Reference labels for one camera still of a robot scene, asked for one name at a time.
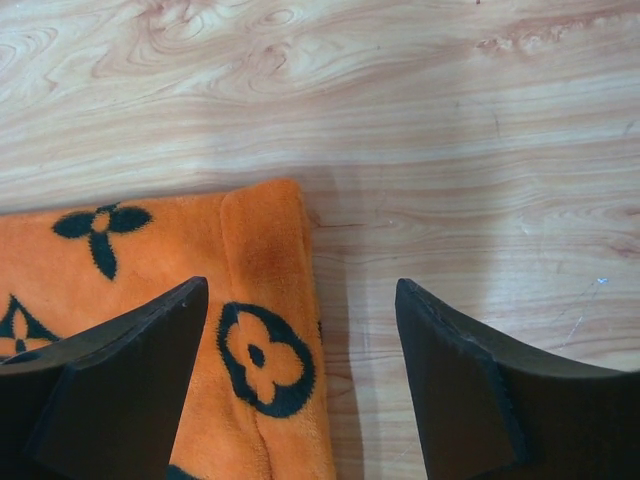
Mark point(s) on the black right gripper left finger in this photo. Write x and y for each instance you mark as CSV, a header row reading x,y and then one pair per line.
x,y
105,403

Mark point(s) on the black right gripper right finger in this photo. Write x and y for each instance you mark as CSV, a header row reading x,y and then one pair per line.
x,y
488,406

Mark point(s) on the orange patterned pillowcase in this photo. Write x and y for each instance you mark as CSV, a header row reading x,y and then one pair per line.
x,y
257,402

